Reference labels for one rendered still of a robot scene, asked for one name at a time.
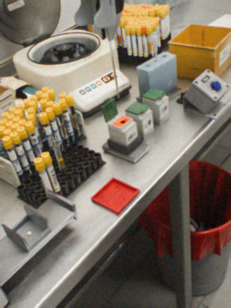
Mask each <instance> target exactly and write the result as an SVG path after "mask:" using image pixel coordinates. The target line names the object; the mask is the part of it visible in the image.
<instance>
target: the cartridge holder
mask: <svg viewBox="0 0 231 308"><path fill-rule="evenodd" d="M102 149H103V150H105V151H108V152H110V153H113V154H115V155H117V156H120V157H123V158H124V159H127V160H130V161H132V162H135V163H136V162H137V161H138V160H139V159H140V158H141V156H143V154H145V152H147V151H148V150H149V149H150V146H149V144H145V143H143V142H142V137H141V135H139V134H138V136H137V137H136V138H135V139H134V140H133V141H132V142H131V143H130V144H128V145H125V144H121V143H118V142H115V141H113V140H110V138H109V139H108V140H107V142H106V143H105V144H103V145H102Z"/></svg>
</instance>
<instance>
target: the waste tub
mask: <svg viewBox="0 0 231 308"><path fill-rule="evenodd" d="M168 44H169V54H174V55H176V56H177V77H178V78H183V79H186V80H193V81H195V80H196V79H197V78H198V77H200V75H202V74H203V73H204V72H205V71H206V70H210V71H211V72H212V73H213V74H214V75H216V76H217V77H218V78H220V77H221V76H222V74H223V73H224V72H225V71H226V69H227V68H229V66H230V65H231V27H221V26H213V25H200V24H193V23H190V24H189V25H188V26H186V27H185V28H184V29H183V30H182V31H181V32H180V33H179V34H178V35H177V36H176V37H175V38H173V39H172V40H171V41H169V42H168Z"/></svg>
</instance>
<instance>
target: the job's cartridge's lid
mask: <svg viewBox="0 0 231 308"><path fill-rule="evenodd" d="M101 108H102V112H103V115H104V119H105V122H106V123H108V122H109V121H111V120H112V119H114V118H115V117H116V116H117V115H118V109H117V107H116V102H115V98H113V99H111V100H110V99H109V98H107V99H106V100H105V101H104V106H102V107H101Z"/></svg>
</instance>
